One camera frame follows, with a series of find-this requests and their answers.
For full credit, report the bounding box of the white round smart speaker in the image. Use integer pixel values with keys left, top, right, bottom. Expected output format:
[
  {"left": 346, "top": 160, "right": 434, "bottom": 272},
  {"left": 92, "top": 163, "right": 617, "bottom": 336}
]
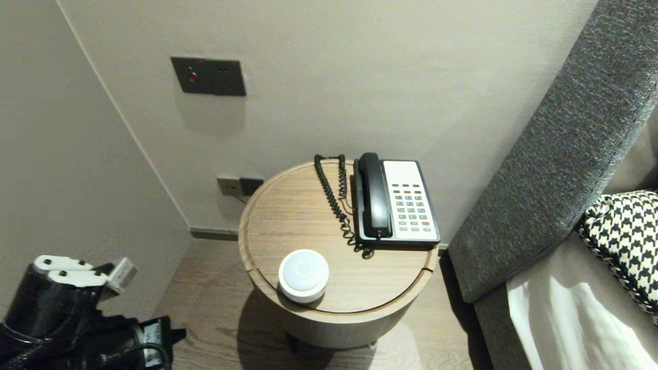
[{"left": 278, "top": 249, "right": 330, "bottom": 304}]

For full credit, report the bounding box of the curved wooden table drawer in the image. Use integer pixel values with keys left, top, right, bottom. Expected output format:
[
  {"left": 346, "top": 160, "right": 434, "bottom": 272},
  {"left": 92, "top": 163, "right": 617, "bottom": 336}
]
[{"left": 249, "top": 265, "right": 438, "bottom": 351}]

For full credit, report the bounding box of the round wooden bedside table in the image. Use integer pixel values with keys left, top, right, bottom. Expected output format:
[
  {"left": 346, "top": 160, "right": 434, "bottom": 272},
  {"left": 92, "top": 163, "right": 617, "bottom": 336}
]
[{"left": 238, "top": 159, "right": 441, "bottom": 351}]

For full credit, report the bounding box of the black telephone handset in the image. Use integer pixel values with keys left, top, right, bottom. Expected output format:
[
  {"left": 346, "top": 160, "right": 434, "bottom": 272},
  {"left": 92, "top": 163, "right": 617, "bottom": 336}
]
[{"left": 356, "top": 152, "right": 394, "bottom": 239}]

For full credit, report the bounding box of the black and white desk telephone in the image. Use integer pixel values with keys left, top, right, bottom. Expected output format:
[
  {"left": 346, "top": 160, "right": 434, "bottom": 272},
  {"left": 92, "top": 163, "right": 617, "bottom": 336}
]
[{"left": 351, "top": 159, "right": 442, "bottom": 251}]

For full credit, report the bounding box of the white bed sheet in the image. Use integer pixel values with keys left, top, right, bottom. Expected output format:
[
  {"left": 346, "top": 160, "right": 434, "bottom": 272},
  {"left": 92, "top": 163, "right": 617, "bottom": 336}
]
[{"left": 506, "top": 103, "right": 658, "bottom": 370}]

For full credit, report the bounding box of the grey fabric bed headboard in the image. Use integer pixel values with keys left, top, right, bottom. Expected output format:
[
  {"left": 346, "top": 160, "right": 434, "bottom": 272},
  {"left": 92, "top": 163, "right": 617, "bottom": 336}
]
[{"left": 447, "top": 0, "right": 658, "bottom": 370}]

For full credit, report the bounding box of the black white houndstooth pillow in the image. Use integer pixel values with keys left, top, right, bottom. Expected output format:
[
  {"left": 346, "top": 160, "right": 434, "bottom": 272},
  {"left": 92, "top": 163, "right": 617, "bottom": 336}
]
[{"left": 574, "top": 191, "right": 658, "bottom": 328}]

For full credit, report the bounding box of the white left wrist camera unit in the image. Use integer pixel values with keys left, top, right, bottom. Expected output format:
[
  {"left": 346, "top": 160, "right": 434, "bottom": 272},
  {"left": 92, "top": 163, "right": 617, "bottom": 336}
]
[{"left": 33, "top": 255, "right": 139, "bottom": 297}]

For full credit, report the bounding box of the beige wall socket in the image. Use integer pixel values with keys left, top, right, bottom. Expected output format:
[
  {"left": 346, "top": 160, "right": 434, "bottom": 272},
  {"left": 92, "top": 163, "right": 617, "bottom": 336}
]
[{"left": 216, "top": 176, "right": 242, "bottom": 197}]

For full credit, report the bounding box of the black wall socket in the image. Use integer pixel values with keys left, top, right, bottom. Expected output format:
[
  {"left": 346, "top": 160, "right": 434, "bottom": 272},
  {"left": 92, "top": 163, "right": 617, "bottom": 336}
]
[{"left": 239, "top": 177, "right": 265, "bottom": 197}]

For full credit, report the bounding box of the black coiled phone cord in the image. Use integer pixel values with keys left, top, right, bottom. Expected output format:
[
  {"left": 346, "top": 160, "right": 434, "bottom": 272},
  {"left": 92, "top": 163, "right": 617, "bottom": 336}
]
[{"left": 314, "top": 154, "right": 376, "bottom": 260}]

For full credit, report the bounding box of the dark wall switch panel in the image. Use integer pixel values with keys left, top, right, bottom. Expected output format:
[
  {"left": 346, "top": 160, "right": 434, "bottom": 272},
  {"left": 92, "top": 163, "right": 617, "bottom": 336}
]
[{"left": 171, "top": 57, "right": 247, "bottom": 97}]

